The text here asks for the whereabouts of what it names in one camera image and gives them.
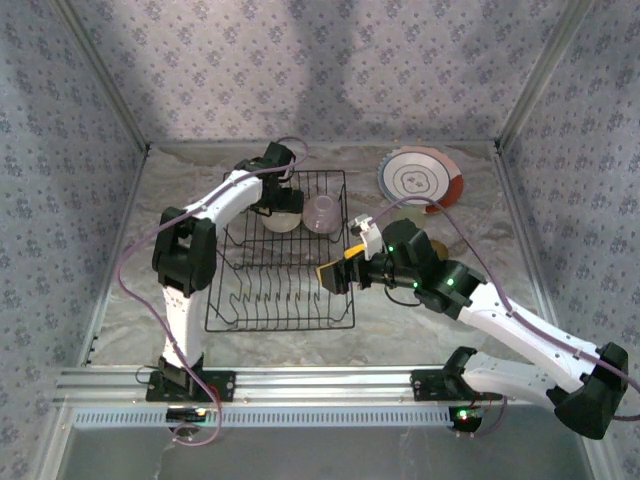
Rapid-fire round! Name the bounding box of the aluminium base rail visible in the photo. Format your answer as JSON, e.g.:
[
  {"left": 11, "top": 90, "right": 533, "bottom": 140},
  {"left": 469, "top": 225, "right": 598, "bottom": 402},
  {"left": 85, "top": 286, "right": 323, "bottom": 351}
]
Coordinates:
[{"left": 53, "top": 363, "right": 600, "bottom": 407}]

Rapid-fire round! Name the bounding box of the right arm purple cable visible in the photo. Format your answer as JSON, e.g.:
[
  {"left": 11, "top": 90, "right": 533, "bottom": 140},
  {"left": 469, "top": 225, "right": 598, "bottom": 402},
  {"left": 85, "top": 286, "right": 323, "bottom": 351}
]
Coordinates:
[{"left": 369, "top": 195, "right": 640, "bottom": 439}]

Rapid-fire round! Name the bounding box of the small circuit board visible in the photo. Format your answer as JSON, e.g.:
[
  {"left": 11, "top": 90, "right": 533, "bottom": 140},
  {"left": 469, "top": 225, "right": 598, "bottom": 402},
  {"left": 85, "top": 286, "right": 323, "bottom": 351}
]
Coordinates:
[
  {"left": 166, "top": 406, "right": 209, "bottom": 425},
  {"left": 448, "top": 405, "right": 483, "bottom": 435}
]

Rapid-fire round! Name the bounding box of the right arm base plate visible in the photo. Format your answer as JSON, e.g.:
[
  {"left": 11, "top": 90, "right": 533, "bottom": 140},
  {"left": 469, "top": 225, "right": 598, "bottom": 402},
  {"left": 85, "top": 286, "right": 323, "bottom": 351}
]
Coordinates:
[{"left": 412, "top": 368, "right": 503, "bottom": 402}]

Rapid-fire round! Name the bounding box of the black wire dish rack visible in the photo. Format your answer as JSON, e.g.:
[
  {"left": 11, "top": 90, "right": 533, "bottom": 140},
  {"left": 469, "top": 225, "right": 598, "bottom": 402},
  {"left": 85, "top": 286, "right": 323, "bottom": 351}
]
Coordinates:
[{"left": 204, "top": 168, "right": 357, "bottom": 334}]

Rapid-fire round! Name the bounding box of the cream white bowl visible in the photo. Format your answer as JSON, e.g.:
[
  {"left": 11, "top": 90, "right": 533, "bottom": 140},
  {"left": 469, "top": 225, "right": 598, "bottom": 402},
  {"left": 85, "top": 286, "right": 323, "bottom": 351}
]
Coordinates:
[{"left": 260, "top": 207, "right": 304, "bottom": 233}]

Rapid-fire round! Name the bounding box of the pale green cup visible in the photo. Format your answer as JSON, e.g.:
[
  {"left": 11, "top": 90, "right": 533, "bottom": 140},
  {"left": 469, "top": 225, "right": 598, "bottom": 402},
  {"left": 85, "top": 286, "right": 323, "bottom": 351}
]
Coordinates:
[{"left": 394, "top": 207, "right": 429, "bottom": 230}]

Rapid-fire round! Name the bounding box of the slotted cable duct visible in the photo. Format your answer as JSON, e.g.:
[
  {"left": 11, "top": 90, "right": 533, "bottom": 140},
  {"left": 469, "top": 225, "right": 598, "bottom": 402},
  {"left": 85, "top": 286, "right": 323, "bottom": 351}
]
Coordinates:
[{"left": 69, "top": 405, "right": 464, "bottom": 430}]

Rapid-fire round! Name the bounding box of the right gripper thin black cable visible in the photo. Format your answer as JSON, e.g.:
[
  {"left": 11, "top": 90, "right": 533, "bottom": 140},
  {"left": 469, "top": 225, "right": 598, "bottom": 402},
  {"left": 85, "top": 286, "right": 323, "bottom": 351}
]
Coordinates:
[{"left": 384, "top": 287, "right": 426, "bottom": 307}]

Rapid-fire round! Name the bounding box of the pink cup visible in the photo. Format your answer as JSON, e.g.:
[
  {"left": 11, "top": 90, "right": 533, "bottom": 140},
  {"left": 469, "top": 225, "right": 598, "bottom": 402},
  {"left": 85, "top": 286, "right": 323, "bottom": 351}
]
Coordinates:
[{"left": 302, "top": 194, "right": 342, "bottom": 235}]

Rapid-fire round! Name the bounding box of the white plate with orange rim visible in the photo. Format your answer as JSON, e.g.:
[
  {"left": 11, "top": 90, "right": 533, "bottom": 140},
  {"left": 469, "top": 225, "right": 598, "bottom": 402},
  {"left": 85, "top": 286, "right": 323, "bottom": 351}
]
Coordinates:
[{"left": 379, "top": 145, "right": 465, "bottom": 215}]

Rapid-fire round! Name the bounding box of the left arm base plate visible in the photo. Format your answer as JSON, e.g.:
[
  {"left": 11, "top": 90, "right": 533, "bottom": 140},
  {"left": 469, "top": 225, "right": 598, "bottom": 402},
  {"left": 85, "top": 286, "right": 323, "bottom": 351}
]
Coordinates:
[{"left": 145, "top": 369, "right": 237, "bottom": 403}]

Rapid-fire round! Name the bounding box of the aluminium frame post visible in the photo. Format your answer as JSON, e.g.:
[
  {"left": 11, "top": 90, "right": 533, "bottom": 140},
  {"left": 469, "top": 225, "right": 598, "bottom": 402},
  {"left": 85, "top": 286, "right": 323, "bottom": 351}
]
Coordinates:
[
  {"left": 49, "top": 0, "right": 152, "bottom": 154},
  {"left": 493, "top": 0, "right": 599, "bottom": 154}
]

